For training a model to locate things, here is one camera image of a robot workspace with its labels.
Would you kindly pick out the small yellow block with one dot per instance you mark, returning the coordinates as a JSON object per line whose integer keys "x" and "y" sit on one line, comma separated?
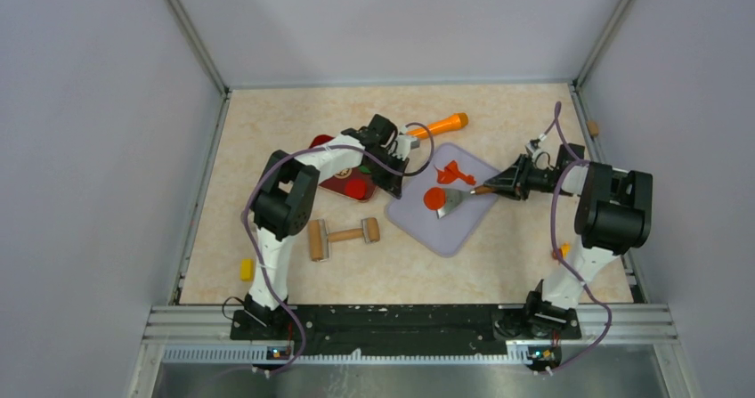
{"x": 247, "y": 270}

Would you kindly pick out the small tan wall knob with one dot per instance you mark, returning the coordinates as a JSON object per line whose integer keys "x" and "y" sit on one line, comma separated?
{"x": 593, "y": 128}

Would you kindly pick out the orange plastic rolling pin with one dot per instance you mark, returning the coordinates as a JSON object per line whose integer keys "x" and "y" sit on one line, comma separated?
{"x": 454, "y": 122}

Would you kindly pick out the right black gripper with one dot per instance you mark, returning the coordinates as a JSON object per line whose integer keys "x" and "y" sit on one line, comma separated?
{"x": 514, "y": 181}

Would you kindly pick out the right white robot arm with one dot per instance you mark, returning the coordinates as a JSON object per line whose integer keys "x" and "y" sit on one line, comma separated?
{"x": 614, "y": 215}

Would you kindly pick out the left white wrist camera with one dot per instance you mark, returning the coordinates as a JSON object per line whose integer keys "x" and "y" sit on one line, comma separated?
{"x": 403, "y": 145}

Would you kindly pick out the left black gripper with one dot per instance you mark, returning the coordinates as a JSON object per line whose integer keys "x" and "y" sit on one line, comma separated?
{"x": 391, "y": 184}

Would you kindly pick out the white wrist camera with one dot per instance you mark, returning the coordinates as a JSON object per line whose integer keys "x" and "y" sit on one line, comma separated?
{"x": 533, "y": 149}
{"x": 403, "y": 145}

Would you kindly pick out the yellow toy car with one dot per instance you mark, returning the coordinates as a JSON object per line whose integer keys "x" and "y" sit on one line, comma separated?
{"x": 562, "y": 252}

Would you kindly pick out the dark red lacquer tray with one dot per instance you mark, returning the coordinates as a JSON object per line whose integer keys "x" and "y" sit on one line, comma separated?
{"x": 345, "y": 177}

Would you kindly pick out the orange-red dough lump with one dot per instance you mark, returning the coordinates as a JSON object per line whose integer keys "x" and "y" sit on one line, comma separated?
{"x": 451, "y": 173}

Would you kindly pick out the red dough disc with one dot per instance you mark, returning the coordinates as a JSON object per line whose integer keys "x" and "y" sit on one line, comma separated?
{"x": 356, "y": 189}

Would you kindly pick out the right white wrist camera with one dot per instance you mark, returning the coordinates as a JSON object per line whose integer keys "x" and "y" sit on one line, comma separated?
{"x": 533, "y": 149}

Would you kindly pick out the wooden double-ended dough roller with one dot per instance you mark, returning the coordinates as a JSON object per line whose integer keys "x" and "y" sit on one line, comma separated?
{"x": 320, "y": 239}

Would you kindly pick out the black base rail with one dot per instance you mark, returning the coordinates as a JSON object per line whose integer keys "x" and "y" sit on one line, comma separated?
{"x": 401, "y": 330}

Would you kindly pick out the metal scraper wooden handle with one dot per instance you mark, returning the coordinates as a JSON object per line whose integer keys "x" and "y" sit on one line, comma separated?
{"x": 453, "y": 198}

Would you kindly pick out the lavender plastic cutting board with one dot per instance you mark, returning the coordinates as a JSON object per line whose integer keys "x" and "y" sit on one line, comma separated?
{"x": 444, "y": 235}

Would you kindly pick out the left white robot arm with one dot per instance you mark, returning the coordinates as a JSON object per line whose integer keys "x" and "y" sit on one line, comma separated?
{"x": 281, "y": 204}

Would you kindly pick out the orange round dough wrapper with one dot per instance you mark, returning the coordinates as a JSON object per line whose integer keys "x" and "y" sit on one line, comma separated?
{"x": 435, "y": 198}

